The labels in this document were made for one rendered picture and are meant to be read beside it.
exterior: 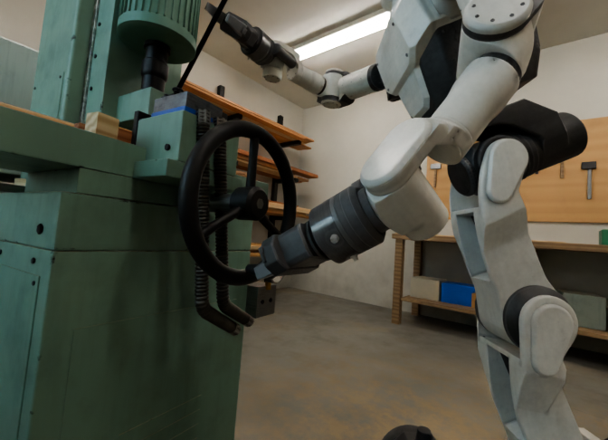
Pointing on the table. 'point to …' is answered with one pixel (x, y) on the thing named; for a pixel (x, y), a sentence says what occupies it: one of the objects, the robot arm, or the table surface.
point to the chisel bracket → (126, 104)
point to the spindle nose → (155, 64)
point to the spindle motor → (161, 17)
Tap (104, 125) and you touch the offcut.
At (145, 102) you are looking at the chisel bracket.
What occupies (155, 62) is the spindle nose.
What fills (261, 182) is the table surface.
